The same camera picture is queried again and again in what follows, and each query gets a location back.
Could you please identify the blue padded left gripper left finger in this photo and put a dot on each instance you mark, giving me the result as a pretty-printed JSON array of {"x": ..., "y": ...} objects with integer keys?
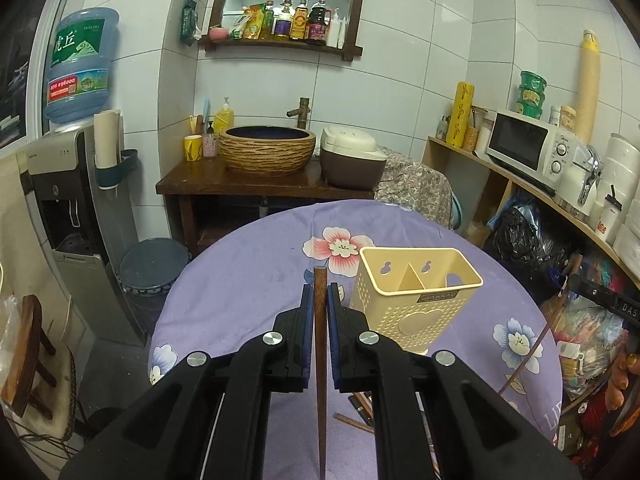
[{"x": 307, "y": 323}]

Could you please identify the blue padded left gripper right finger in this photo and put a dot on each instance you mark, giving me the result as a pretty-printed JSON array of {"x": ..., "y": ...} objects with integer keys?
[{"x": 334, "y": 305}]

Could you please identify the person's right hand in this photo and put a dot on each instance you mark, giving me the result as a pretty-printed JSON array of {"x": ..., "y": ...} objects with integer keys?
[{"x": 622, "y": 395}]

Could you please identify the beige perforated utensil holder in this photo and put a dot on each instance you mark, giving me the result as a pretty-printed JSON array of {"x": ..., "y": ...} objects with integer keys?
[{"x": 411, "y": 295}]

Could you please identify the purple floral tablecloth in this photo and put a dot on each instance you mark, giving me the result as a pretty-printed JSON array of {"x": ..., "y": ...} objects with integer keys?
[{"x": 235, "y": 289}]

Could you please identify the black plastic bag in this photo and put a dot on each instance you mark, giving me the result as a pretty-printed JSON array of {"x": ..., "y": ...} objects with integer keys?
[{"x": 531, "y": 246}]

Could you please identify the white electric kettle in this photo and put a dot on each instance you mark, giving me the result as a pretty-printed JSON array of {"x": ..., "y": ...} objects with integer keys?
[{"x": 577, "y": 189}]

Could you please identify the floral patterned cloth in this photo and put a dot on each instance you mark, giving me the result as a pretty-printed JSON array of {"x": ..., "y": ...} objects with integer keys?
[{"x": 413, "y": 186}]

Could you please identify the dark wooden sink counter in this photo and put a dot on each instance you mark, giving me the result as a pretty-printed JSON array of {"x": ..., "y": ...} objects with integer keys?
[{"x": 206, "y": 201}]

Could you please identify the white brown rice cooker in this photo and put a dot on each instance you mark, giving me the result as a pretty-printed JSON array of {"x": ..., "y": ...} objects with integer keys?
[{"x": 350, "y": 158}]

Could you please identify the dark round stool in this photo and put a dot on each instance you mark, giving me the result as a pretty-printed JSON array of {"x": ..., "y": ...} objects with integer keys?
[{"x": 150, "y": 267}]

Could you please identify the white microwave oven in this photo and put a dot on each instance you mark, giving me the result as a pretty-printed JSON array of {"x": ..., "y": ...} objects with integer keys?
[{"x": 537, "y": 151}]

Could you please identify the woven brown basin sink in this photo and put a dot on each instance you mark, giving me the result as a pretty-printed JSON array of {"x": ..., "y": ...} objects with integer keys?
[{"x": 266, "y": 150}]

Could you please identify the wooden side shelf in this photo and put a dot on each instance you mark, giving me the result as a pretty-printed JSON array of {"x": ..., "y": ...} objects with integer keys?
[{"x": 483, "y": 189}]

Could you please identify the yellow cup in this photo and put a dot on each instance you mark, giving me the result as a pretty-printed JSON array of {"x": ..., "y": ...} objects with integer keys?
[{"x": 193, "y": 147}]

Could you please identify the bronze faucet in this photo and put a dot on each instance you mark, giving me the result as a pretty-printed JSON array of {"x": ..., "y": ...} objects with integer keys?
[{"x": 301, "y": 113}]

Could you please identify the yellow soap dispenser bottle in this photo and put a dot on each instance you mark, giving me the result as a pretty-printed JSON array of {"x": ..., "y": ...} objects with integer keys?
[{"x": 223, "y": 119}]

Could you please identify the grey water dispenser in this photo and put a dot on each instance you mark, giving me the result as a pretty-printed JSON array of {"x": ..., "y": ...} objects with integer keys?
[{"x": 89, "y": 230}]

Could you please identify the green instant noodle cups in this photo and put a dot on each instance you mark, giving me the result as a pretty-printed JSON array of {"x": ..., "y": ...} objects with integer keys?
[{"x": 531, "y": 94}]

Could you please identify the yellow tall box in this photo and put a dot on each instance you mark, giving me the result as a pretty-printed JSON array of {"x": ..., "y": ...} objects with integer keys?
[{"x": 460, "y": 112}]

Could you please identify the paper cup stack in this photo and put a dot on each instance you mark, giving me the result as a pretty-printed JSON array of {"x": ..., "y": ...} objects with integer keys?
[{"x": 106, "y": 139}]

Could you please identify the wooden stool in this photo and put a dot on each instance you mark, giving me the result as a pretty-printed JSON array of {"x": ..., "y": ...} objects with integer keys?
[{"x": 17, "y": 391}]

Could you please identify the blue water jug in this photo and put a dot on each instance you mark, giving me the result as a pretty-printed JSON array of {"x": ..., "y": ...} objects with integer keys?
[{"x": 78, "y": 76}]

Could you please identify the wooden wall shelf mirror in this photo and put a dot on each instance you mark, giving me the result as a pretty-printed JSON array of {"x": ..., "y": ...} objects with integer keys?
[{"x": 328, "y": 26}]

